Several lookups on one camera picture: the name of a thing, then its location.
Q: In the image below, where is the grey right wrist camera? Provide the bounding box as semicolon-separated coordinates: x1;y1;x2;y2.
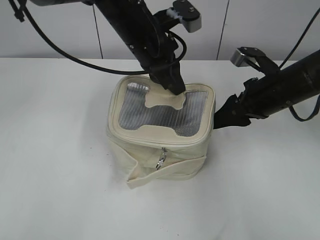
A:
230;46;266;67

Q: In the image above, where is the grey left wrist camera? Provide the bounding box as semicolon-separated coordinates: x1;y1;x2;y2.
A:
166;0;202;33

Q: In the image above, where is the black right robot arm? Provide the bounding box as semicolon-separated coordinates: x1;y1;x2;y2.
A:
213;51;320;129

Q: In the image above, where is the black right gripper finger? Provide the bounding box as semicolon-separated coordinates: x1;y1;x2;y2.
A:
213;94;251;130

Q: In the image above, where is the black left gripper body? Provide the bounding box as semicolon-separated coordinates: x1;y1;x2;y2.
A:
124;14;180;73

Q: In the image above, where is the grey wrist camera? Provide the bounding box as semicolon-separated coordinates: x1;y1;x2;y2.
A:
230;46;266;67
166;0;202;33

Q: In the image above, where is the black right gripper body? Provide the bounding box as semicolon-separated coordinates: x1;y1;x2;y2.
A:
239;76;270;119

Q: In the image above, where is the silver zipper pull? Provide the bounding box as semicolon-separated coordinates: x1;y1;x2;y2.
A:
155;147;168;171

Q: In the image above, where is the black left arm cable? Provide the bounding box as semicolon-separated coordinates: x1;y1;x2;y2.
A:
7;0;188;75

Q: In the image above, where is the cream zippered lunch bag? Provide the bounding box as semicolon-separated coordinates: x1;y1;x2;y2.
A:
106;75;216;189

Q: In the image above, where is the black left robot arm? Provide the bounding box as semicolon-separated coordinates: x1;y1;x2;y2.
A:
9;0;186;95

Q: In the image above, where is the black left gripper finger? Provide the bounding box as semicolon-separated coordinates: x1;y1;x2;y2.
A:
162;63;186;95
149;71;168;90

